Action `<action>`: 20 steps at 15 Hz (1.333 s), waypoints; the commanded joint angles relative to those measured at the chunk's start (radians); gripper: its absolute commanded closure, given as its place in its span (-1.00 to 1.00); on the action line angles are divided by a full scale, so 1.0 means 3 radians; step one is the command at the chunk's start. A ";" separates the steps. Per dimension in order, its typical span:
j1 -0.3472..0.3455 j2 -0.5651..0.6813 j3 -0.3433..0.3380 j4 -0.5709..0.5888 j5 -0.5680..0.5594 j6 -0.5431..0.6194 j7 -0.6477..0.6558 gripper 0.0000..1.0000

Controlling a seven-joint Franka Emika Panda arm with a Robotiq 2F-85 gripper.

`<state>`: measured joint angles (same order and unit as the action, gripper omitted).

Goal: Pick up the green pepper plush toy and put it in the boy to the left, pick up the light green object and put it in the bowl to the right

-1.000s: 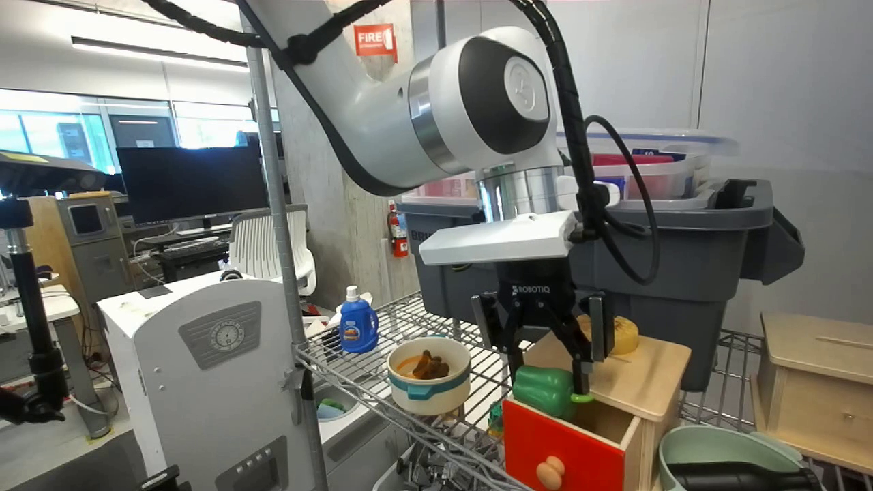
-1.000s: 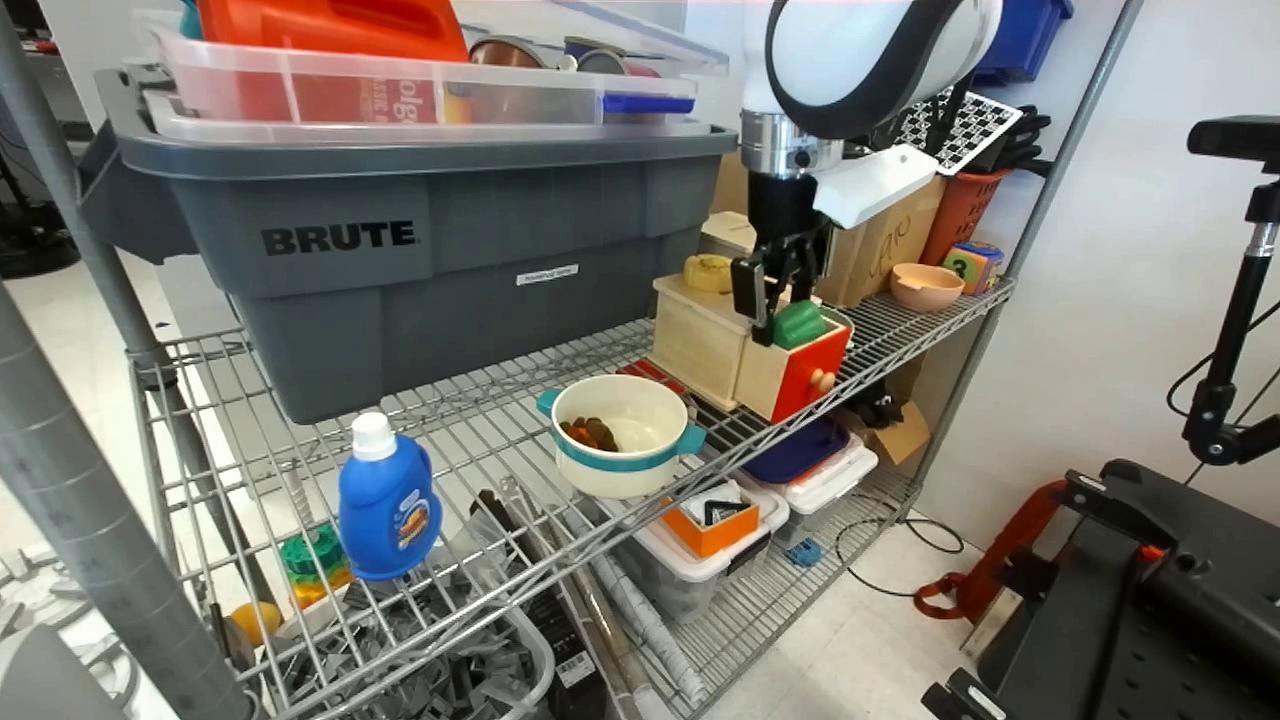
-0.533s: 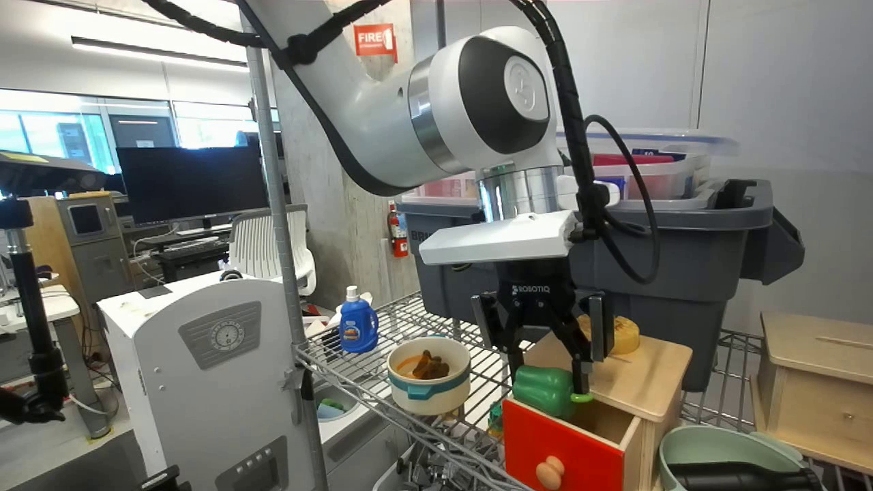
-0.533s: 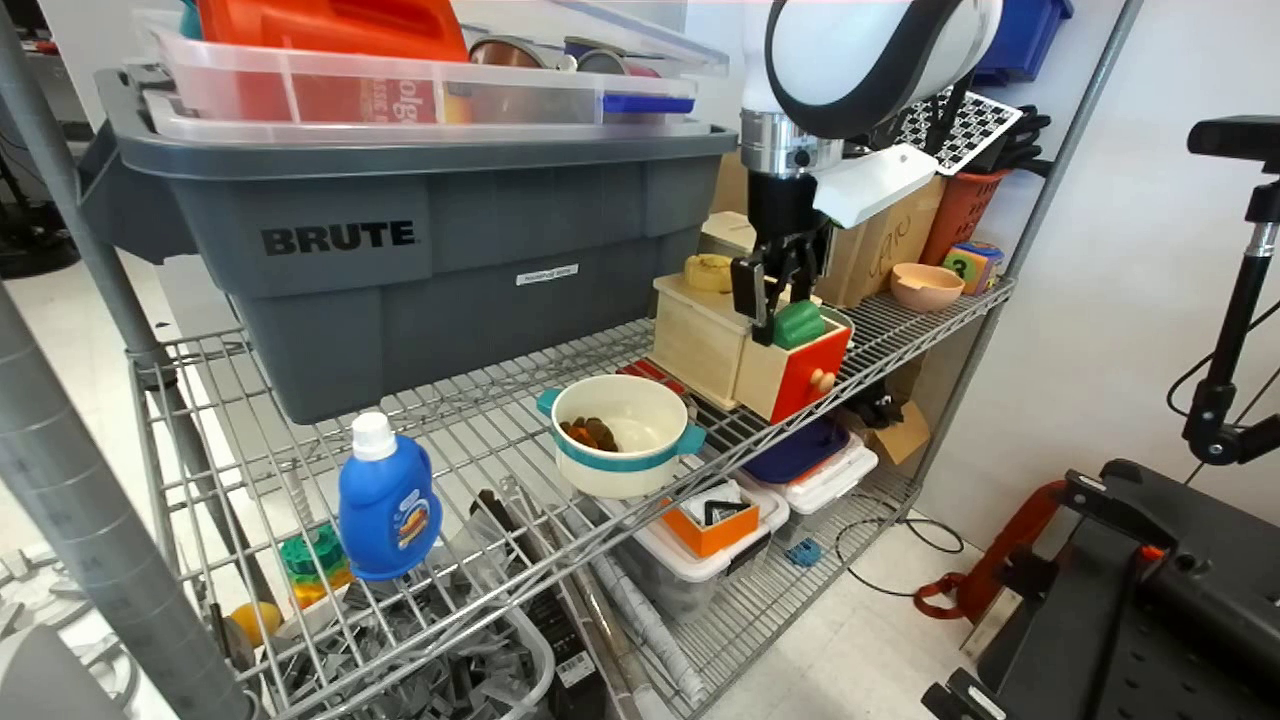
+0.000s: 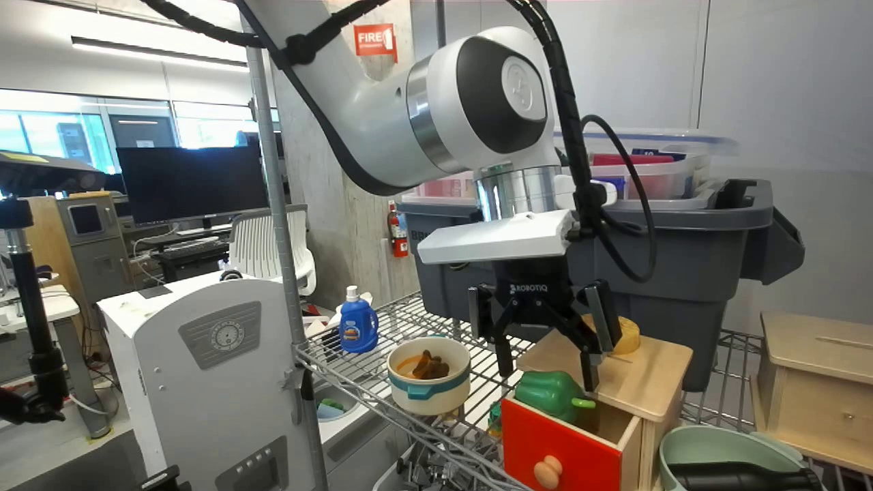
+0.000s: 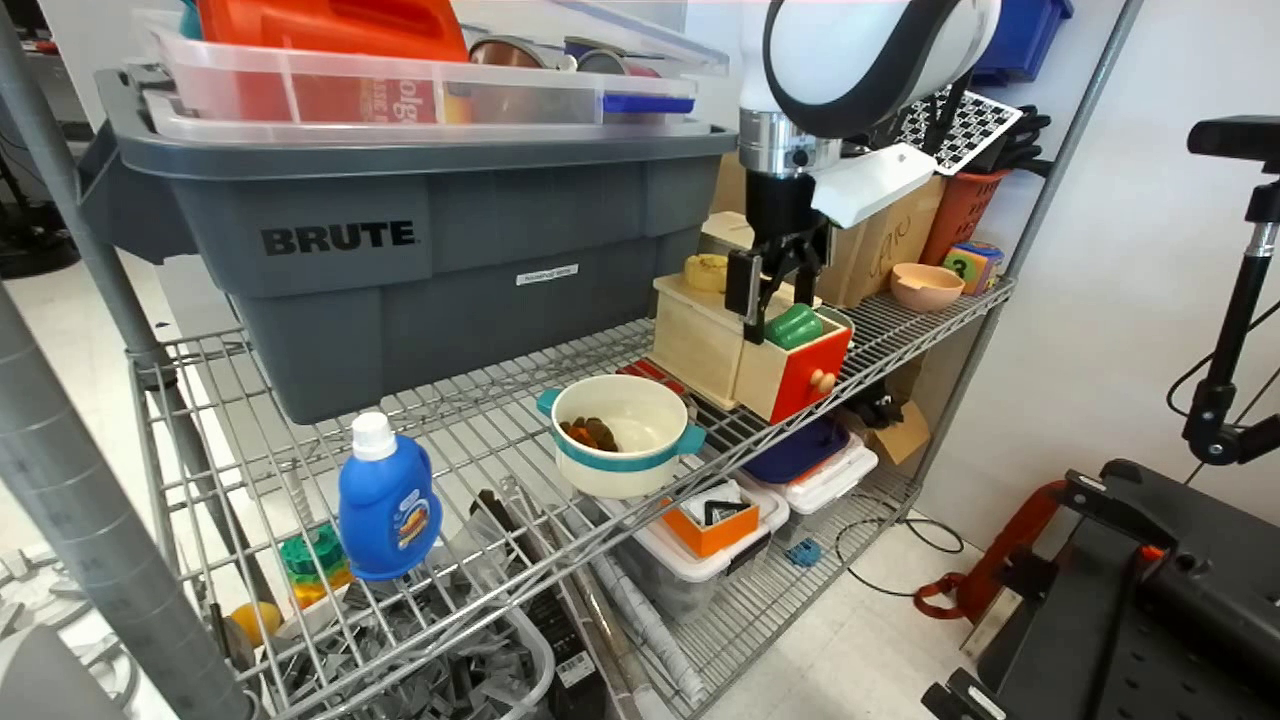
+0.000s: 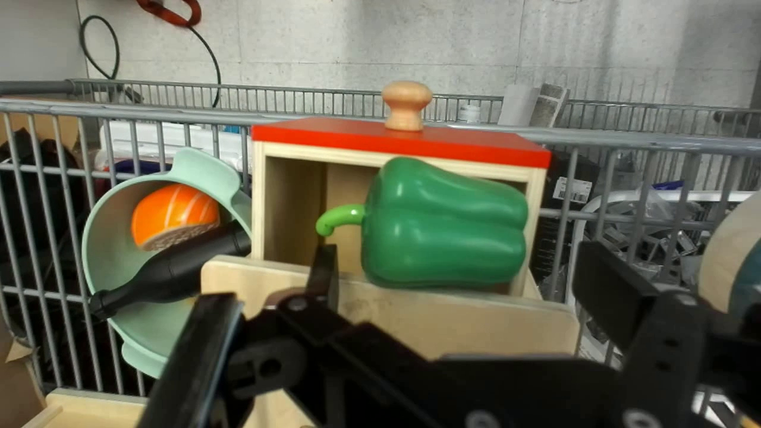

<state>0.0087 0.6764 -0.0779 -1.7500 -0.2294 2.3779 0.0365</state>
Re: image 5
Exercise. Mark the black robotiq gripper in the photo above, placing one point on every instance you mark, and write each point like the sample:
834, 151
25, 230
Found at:
532, 288

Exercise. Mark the green pepper plush toy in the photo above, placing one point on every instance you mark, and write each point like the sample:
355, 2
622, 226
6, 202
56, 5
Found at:
548, 393

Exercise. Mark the yellow round plush toy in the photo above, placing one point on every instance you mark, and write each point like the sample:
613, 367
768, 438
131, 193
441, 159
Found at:
629, 336

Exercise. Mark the wooden box with red drawer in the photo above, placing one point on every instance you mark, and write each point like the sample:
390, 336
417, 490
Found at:
563, 447

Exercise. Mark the brown toy food piece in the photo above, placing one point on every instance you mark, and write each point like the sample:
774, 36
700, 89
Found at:
428, 367

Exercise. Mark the white bowl with teal band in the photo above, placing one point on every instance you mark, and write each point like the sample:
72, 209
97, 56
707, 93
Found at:
426, 387

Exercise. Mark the long ceiling light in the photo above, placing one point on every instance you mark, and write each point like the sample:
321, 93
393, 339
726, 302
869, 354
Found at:
154, 52

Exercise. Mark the red fire extinguisher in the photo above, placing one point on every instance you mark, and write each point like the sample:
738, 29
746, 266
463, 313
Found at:
396, 234

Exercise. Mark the grey brute storage tote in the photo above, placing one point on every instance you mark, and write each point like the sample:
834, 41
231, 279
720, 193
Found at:
711, 264

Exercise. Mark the blue detergent bottle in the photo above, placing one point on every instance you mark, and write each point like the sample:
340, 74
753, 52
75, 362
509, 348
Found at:
357, 327

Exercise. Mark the clear plastic storage bin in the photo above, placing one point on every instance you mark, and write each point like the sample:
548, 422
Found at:
673, 172

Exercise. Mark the mint green pot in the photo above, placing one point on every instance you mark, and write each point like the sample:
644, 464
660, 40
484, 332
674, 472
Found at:
718, 447

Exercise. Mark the white office chair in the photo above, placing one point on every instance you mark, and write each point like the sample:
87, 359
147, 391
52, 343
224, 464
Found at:
262, 249

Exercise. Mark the white air purifier machine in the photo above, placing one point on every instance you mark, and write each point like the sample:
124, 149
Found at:
199, 384

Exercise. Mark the black computer monitor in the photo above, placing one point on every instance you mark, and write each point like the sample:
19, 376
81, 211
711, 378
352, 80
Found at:
194, 181

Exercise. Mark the beige cabinet machine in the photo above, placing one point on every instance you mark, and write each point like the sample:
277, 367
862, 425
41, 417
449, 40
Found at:
82, 246

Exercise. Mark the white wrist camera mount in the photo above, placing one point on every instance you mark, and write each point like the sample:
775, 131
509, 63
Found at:
495, 239

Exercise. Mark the red wall sign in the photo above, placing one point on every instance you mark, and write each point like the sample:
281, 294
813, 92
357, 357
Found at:
374, 41

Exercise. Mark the black camera stand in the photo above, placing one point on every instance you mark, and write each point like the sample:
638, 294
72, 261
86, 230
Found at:
31, 309

